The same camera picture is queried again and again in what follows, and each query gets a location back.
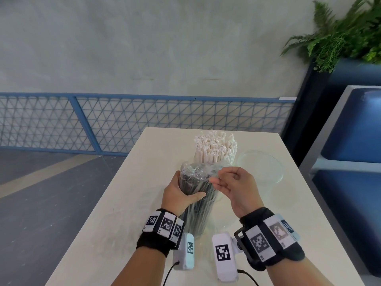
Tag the person's right hand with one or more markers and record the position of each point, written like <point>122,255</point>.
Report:
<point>245,192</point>

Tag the person's left hand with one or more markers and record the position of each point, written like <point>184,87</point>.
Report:
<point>174,197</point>

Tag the person's right fingers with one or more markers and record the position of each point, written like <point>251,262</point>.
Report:
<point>223,180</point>

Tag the person's left thumb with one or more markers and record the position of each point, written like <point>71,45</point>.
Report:
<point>195,197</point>

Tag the bagged bundle of black straws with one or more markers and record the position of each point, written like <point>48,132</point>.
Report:
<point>198,205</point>

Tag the person's left forearm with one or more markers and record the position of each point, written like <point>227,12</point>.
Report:
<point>138,266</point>

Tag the person's right forearm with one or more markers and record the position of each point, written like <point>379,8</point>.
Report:
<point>290,272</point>

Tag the bundle of white wrapped straws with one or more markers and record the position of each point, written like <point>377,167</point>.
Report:
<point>215,148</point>

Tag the black left wristband with markers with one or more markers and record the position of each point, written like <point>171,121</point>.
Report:
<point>162,232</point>

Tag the black wristband with markers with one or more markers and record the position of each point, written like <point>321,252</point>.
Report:
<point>162,232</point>
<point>269,239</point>

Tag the black right wristband with markers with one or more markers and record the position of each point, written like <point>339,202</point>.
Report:
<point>269,239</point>

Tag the blue metal mesh fence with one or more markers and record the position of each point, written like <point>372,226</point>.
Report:
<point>125,122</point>

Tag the dark blue planter box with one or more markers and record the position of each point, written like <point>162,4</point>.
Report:
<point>315,110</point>

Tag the blue cushioned bench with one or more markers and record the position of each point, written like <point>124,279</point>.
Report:
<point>348,163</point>

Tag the green fern plant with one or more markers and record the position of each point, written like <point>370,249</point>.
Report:
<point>339,35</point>

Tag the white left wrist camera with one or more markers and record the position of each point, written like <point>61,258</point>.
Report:
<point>186,251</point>

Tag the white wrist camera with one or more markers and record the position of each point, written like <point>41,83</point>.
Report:
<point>186,251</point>
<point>223,256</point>

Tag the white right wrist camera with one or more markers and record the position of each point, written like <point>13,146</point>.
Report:
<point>223,256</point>

